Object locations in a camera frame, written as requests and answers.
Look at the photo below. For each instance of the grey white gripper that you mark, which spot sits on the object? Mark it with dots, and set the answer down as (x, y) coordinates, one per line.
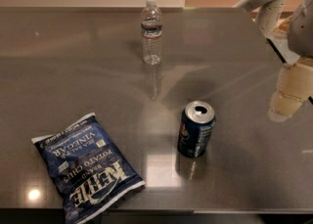
(301, 33)

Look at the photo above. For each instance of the blue pepsi can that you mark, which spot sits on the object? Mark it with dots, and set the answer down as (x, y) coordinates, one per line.
(197, 121)

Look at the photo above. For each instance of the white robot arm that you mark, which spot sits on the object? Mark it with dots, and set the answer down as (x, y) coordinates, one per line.
(269, 11)

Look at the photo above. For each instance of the clear plastic water bottle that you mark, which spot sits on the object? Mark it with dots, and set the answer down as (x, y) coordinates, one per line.
(151, 32)

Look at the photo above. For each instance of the blue kettle chips bag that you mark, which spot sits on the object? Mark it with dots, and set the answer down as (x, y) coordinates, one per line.
(89, 171)

